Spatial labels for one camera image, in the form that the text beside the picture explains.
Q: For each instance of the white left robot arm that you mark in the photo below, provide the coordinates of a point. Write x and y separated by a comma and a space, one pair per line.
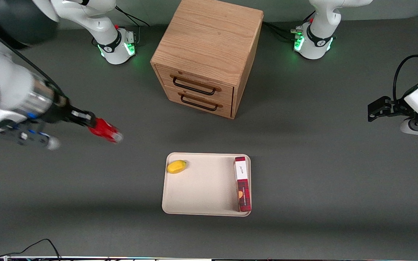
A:
319, 21

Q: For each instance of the wooden drawer cabinet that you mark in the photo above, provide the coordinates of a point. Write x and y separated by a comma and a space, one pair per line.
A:
209, 43

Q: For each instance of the red coke bottle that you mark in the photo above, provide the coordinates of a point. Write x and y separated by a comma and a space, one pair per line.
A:
107, 131

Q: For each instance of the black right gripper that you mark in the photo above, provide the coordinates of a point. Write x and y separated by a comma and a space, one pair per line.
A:
61, 112

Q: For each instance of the wooden drawer front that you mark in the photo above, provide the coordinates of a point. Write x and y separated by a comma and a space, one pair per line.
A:
201, 107
194, 78

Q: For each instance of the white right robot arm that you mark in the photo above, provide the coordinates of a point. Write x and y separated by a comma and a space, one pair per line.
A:
9, 83

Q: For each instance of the beige plastic tray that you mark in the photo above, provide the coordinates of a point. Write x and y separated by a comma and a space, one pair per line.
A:
205, 188

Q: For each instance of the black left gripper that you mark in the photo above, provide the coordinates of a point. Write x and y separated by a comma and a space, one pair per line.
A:
394, 108

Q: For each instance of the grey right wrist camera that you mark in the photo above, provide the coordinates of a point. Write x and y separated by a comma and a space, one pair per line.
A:
31, 137

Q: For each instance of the red cardboard snack box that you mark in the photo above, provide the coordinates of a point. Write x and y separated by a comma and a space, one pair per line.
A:
242, 185

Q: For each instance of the yellow lemon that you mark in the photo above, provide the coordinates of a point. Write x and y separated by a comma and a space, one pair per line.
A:
176, 166

